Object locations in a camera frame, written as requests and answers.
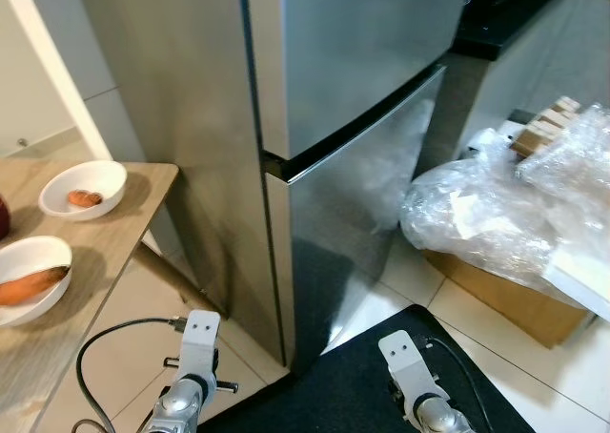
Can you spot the steel fridge door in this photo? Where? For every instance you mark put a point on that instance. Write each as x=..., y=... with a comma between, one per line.
x=343, y=223

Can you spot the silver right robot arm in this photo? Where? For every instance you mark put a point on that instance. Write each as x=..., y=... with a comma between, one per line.
x=440, y=417

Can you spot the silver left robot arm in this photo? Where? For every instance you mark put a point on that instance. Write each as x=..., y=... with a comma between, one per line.
x=181, y=409

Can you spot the steel fridge cabinet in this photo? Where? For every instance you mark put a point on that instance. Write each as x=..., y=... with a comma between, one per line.
x=172, y=90

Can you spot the white flat board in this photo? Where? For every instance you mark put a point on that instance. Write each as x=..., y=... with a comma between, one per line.
x=581, y=280

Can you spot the brown cardboard box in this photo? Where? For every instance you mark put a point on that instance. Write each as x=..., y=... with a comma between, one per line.
x=515, y=304

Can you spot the brown moulded pulp tray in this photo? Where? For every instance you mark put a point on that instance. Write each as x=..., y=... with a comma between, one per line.
x=534, y=142

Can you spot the clear plastic wrap bundle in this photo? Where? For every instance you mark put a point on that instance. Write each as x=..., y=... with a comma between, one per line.
x=477, y=214

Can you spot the grey kitchen cabinet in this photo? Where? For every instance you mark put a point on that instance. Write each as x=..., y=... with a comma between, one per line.
x=553, y=80

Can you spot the black kitchen counter top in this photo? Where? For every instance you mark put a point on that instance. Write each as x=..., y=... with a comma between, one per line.
x=515, y=23

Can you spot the black floor mat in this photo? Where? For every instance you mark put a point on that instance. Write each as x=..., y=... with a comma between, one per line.
x=324, y=395

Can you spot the steel freezer door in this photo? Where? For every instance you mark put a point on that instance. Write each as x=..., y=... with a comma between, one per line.
x=353, y=51

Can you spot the light wooden dining table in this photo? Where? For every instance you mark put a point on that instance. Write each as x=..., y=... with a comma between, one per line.
x=105, y=252

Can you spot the small white bowl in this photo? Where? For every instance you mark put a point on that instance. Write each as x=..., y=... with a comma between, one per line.
x=105, y=175

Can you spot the short orange carrot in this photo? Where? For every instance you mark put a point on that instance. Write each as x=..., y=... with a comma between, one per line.
x=84, y=198

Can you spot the long orange carrot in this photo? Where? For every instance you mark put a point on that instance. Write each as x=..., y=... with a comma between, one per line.
x=29, y=287

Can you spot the large white oval bowl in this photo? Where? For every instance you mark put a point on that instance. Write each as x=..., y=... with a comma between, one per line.
x=29, y=250

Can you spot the dark red cup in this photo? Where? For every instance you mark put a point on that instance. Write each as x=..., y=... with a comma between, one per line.
x=4, y=218

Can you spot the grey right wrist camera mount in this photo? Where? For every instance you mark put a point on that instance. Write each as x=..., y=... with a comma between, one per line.
x=405, y=361

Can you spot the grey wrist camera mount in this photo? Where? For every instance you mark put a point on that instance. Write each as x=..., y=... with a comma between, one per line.
x=200, y=336
x=405, y=361

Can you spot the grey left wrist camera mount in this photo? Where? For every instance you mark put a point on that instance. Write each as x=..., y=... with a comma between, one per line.
x=200, y=336

